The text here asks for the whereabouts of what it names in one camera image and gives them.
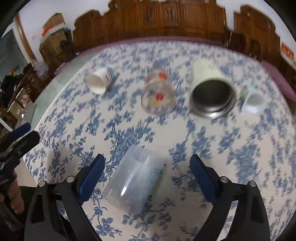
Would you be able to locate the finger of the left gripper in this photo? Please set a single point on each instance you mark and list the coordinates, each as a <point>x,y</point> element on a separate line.
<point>20,131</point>

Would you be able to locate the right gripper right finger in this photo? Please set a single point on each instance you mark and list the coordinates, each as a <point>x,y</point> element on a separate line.
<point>250,220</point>

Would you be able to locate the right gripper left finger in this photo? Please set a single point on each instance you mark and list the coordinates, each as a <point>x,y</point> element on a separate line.
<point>56,212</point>

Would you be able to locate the translucent plastic cup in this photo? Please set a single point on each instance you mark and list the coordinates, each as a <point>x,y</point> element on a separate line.
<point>134,178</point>

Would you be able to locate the white paper cup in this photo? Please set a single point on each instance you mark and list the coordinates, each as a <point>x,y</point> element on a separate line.
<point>99,81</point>

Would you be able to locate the small white plastic cup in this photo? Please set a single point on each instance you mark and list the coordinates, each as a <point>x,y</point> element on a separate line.
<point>252,100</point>

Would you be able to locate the floral glass cup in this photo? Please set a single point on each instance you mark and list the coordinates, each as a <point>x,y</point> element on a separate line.
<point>158,96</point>

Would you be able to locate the person's left hand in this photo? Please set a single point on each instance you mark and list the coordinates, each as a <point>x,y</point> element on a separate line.
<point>14,194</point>

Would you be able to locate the wooden chair at left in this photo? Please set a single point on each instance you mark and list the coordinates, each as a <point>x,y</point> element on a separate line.
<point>18,90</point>

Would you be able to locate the stacked cardboard boxes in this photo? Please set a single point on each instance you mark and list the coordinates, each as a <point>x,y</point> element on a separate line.
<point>56,45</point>

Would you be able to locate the blue floral tablecloth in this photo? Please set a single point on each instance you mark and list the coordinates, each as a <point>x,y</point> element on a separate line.
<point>80,124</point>

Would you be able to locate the cream steel thermos mug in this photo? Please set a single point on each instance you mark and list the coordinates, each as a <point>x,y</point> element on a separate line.
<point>212,95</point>

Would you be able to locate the purple armchair cushion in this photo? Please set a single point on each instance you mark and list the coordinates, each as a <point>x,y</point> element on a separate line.
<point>279,79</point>

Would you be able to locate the carved wooden sofa bench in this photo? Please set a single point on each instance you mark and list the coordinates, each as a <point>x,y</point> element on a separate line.
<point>136,19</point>

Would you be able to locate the red greeting card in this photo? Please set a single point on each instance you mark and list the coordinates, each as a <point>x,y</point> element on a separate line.
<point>287,52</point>

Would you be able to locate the carved wooden armchair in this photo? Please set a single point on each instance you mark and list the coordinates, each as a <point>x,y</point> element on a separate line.
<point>254,35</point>

